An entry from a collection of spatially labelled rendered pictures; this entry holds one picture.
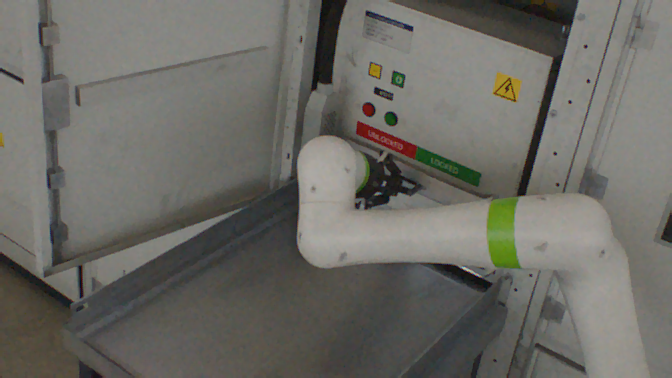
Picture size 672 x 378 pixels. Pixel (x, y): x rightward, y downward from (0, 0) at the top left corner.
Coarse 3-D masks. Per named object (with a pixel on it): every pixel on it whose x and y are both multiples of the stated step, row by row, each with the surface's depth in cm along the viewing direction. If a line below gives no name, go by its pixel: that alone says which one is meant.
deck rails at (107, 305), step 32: (288, 192) 205; (224, 224) 187; (256, 224) 198; (160, 256) 173; (192, 256) 182; (224, 256) 186; (128, 288) 168; (160, 288) 173; (96, 320) 163; (448, 352) 167
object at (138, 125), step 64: (64, 0) 151; (128, 0) 160; (192, 0) 170; (256, 0) 182; (64, 64) 157; (128, 64) 167; (192, 64) 176; (256, 64) 188; (64, 128) 164; (128, 128) 174; (192, 128) 186; (256, 128) 200; (64, 192) 170; (128, 192) 182; (192, 192) 195; (256, 192) 210; (64, 256) 178
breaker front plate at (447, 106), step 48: (336, 48) 190; (384, 48) 183; (432, 48) 176; (480, 48) 169; (432, 96) 180; (480, 96) 173; (528, 96) 167; (432, 144) 184; (480, 144) 177; (432, 192) 188; (480, 192) 181
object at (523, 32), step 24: (384, 0) 178; (408, 0) 181; (432, 0) 183; (456, 0) 185; (480, 0) 188; (456, 24) 171; (480, 24) 173; (504, 24) 175; (528, 24) 177; (552, 24) 179; (528, 48) 164; (552, 48) 166; (552, 72) 164; (552, 96) 170; (528, 144) 171; (528, 168) 176
